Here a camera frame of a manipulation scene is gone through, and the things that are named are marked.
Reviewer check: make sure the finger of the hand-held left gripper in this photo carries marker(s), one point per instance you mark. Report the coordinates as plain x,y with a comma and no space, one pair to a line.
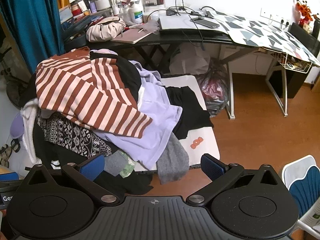
8,176

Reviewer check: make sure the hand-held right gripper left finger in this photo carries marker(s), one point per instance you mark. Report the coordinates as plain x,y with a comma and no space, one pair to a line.
92,166

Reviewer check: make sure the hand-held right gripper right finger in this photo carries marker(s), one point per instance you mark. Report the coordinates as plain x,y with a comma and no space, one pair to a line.
212,166

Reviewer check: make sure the small grey cloth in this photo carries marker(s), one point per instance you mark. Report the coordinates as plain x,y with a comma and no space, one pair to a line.
113,165

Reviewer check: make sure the pair of sandals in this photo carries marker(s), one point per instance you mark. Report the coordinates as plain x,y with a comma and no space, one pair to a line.
8,152

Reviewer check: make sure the white folding table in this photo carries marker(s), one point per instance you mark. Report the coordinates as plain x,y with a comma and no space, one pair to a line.
202,135

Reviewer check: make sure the green and white printed cloth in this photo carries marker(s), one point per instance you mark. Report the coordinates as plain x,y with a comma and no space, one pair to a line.
127,168

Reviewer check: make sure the black and white patterned cloth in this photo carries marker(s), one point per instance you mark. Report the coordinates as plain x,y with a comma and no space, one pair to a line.
67,135

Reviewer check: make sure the grey knit cloth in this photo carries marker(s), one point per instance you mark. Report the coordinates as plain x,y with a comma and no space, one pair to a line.
172,162

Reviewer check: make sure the purple plastic basin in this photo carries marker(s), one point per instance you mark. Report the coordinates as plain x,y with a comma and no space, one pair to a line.
16,127

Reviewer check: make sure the white fluffy cloth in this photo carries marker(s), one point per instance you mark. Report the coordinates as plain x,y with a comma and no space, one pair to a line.
27,130

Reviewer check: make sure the black garment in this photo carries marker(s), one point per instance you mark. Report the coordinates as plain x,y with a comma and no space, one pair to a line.
190,110
127,75

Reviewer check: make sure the lavender shirt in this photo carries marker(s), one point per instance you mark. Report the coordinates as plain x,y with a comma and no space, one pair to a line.
155,120

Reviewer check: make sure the dark plastic bag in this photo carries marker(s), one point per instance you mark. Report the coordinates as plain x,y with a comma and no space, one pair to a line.
215,87

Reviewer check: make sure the dark backpack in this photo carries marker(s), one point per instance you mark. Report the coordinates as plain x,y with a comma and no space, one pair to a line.
15,90

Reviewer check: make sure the blue and white chair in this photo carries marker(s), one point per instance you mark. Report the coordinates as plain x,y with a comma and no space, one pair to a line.
305,190

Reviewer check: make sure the black desk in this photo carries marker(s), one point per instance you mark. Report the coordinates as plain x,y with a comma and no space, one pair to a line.
175,40

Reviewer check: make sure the pink notebook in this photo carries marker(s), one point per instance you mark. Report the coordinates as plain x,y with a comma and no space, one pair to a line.
132,36

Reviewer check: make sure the beige pouch bag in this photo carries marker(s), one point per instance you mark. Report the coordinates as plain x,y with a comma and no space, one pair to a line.
105,30

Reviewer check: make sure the black makeup case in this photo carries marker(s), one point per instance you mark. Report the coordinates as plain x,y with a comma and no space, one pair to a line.
75,30

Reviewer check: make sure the geometric patterned tablecloth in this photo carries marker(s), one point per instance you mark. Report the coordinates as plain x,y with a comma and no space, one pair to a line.
250,30

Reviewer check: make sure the grey smartphone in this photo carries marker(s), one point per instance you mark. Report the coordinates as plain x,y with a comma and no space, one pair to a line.
205,22

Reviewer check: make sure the white flat pad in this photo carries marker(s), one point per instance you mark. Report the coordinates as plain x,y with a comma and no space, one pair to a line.
175,22

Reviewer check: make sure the white bottle with green label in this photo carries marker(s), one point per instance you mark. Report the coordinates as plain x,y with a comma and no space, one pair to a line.
136,13

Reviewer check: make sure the black chair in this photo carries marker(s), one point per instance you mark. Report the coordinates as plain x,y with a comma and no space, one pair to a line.
302,35

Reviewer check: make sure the small black hub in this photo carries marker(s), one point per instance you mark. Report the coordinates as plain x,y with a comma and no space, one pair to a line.
172,11

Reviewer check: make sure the teal curtain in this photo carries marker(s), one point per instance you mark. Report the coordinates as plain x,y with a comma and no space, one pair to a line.
30,17

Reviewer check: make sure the white brush holder cup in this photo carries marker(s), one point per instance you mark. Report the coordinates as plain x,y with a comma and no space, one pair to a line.
103,2

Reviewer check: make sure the orange flower decoration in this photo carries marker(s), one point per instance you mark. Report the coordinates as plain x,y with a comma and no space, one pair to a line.
303,11

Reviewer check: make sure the white wall socket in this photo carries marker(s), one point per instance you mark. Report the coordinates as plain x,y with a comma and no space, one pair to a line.
268,13

